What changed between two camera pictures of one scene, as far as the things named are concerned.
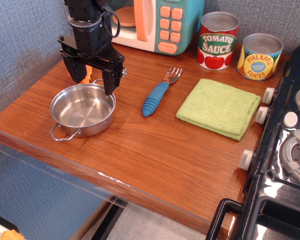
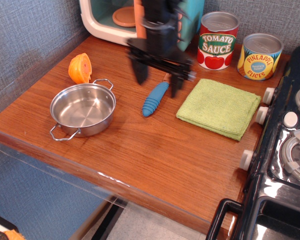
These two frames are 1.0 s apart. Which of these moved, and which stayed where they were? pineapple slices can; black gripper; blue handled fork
Moved: black gripper
Stayed: pineapple slices can; blue handled fork
